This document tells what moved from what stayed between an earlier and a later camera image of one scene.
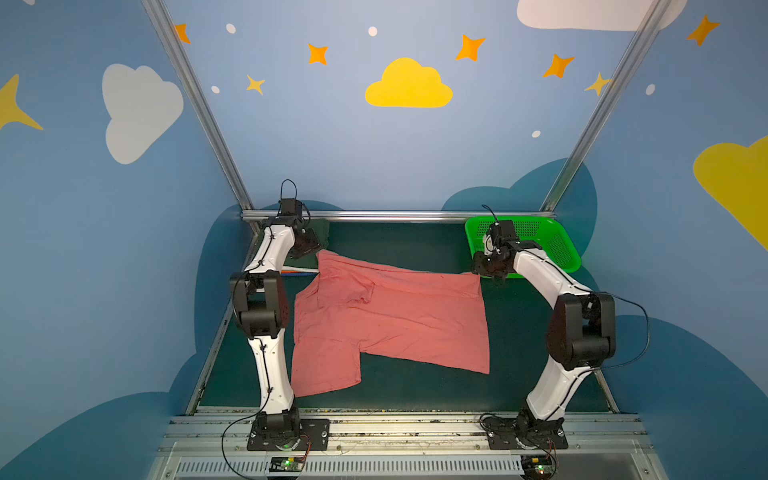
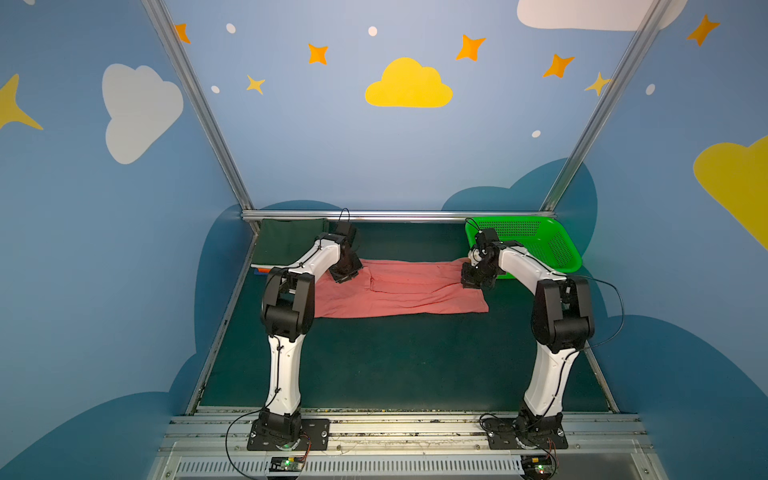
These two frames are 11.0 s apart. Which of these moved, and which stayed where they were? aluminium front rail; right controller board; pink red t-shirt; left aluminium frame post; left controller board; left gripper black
Moved: pink red t-shirt; left gripper black
Stayed: aluminium front rail; left controller board; left aluminium frame post; right controller board
